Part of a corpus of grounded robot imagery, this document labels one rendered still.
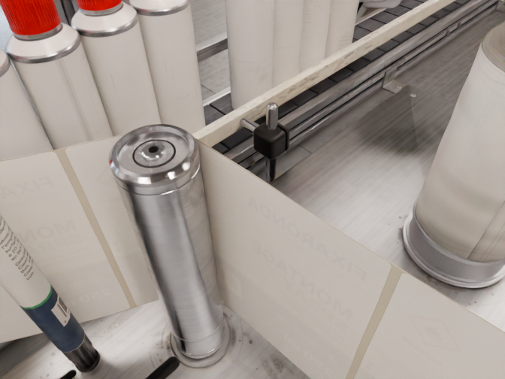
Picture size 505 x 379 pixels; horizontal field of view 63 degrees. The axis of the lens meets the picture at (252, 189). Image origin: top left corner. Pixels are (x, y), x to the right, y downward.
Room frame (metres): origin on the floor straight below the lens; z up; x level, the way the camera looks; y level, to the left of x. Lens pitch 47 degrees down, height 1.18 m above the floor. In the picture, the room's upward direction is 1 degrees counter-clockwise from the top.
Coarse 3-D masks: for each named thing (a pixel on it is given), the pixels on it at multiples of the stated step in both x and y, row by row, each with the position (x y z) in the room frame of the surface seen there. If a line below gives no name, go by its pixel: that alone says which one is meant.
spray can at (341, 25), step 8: (336, 0) 0.51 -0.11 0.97; (344, 0) 0.51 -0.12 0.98; (352, 0) 0.51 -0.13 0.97; (336, 8) 0.51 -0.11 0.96; (344, 8) 0.51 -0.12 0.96; (352, 8) 0.51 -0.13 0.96; (336, 16) 0.51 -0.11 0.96; (344, 16) 0.51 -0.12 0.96; (352, 16) 0.51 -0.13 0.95; (328, 24) 0.51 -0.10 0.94; (336, 24) 0.51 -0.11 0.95; (344, 24) 0.51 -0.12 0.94; (352, 24) 0.52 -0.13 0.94; (328, 32) 0.51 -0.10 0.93; (336, 32) 0.51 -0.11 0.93; (344, 32) 0.51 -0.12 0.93; (352, 32) 0.52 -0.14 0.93; (328, 40) 0.51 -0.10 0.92; (336, 40) 0.51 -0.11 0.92; (344, 40) 0.51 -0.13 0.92; (328, 48) 0.51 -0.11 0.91; (336, 48) 0.51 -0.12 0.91; (328, 56) 0.51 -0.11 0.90
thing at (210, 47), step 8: (208, 40) 0.44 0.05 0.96; (216, 40) 0.44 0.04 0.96; (224, 40) 0.44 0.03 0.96; (200, 48) 0.42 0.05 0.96; (208, 48) 0.43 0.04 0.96; (216, 48) 0.43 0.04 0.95; (224, 48) 0.44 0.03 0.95; (200, 56) 0.42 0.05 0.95; (208, 56) 0.43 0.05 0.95; (40, 120) 0.30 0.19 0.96
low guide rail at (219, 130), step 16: (432, 0) 0.65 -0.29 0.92; (448, 0) 0.67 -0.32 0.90; (416, 16) 0.61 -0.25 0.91; (384, 32) 0.55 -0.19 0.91; (400, 32) 0.58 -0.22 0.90; (352, 48) 0.50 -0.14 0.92; (368, 48) 0.52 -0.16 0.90; (320, 64) 0.46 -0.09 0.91; (336, 64) 0.48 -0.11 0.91; (288, 80) 0.43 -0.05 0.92; (304, 80) 0.43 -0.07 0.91; (320, 80) 0.46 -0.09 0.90; (272, 96) 0.40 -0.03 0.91; (288, 96) 0.41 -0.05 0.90; (240, 112) 0.37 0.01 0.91; (256, 112) 0.38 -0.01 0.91; (208, 128) 0.34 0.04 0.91; (224, 128) 0.35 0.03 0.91; (240, 128) 0.36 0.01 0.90; (208, 144) 0.33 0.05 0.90
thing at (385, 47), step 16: (416, 0) 0.74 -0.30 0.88; (464, 0) 0.73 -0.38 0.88; (384, 16) 0.67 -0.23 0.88; (400, 16) 0.67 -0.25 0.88; (432, 16) 0.67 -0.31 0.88; (368, 32) 0.62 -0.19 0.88; (416, 32) 0.62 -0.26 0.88; (384, 48) 0.57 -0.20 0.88; (352, 64) 0.52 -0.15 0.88; (336, 80) 0.48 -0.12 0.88; (224, 96) 0.45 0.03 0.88; (304, 96) 0.45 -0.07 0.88; (208, 112) 0.42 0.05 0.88; (224, 112) 0.42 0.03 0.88; (288, 112) 0.42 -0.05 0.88; (224, 144) 0.36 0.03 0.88
